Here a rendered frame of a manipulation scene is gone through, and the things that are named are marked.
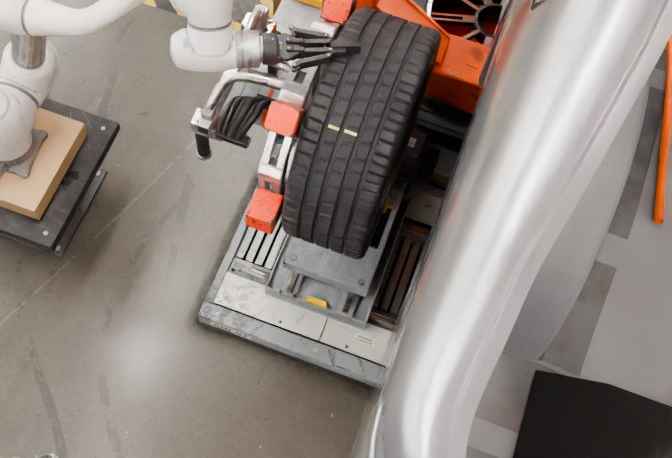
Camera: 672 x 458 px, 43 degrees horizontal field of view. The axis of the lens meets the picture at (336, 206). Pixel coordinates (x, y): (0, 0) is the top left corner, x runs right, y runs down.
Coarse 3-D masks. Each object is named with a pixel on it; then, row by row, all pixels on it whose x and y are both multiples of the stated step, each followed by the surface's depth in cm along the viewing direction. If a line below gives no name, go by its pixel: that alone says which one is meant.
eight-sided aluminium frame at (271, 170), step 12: (312, 24) 219; (324, 24) 219; (336, 24) 225; (336, 36) 226; (312, 72) 213; (288, 84) 211; (300, 84) 211; (312, 84) 215; (288, 96) 210; (300, 96) 210; (288, 144) 214; (264, 156) 216; (288, 156) 218; (264, 168) 217; (276, 168) 216; (288, 168) 257; (264, 180) 221; (276, 180) 218; (276, 192) 224
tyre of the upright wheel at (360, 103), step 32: (352, 32) 213; (384, 32) 215; (416, 32) 220; (352, 64) 208; (384, 64) 209; (416, 64) 209; (320, 96) 206; (352, 96) 206; (384, 96) 205; (416, 96) 208; (320, 128) 206; (352, 128) 205; (384, 128) 204; (320, 160) 207; (352, 160) 207; (384, 160) 205; (288, 192) 214; (320, 192) 212; (352, 192) 209; (288, 224) 224; (320, 224) 219; (352, 224) 215; (352, 256) 230
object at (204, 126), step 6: (264, 6) 238; (264, 18) 237; (258, 24) 235; (258, 30) 235; (228, 72) 228; (228, 90) 226; (222, 96) 224; (222, 102) 225; (216, 108) 223; (216, 114) 223; (204, 120) 221; (198, 126) 220; (204, 126) 220; (210, 126) 221; (204, 132) 222
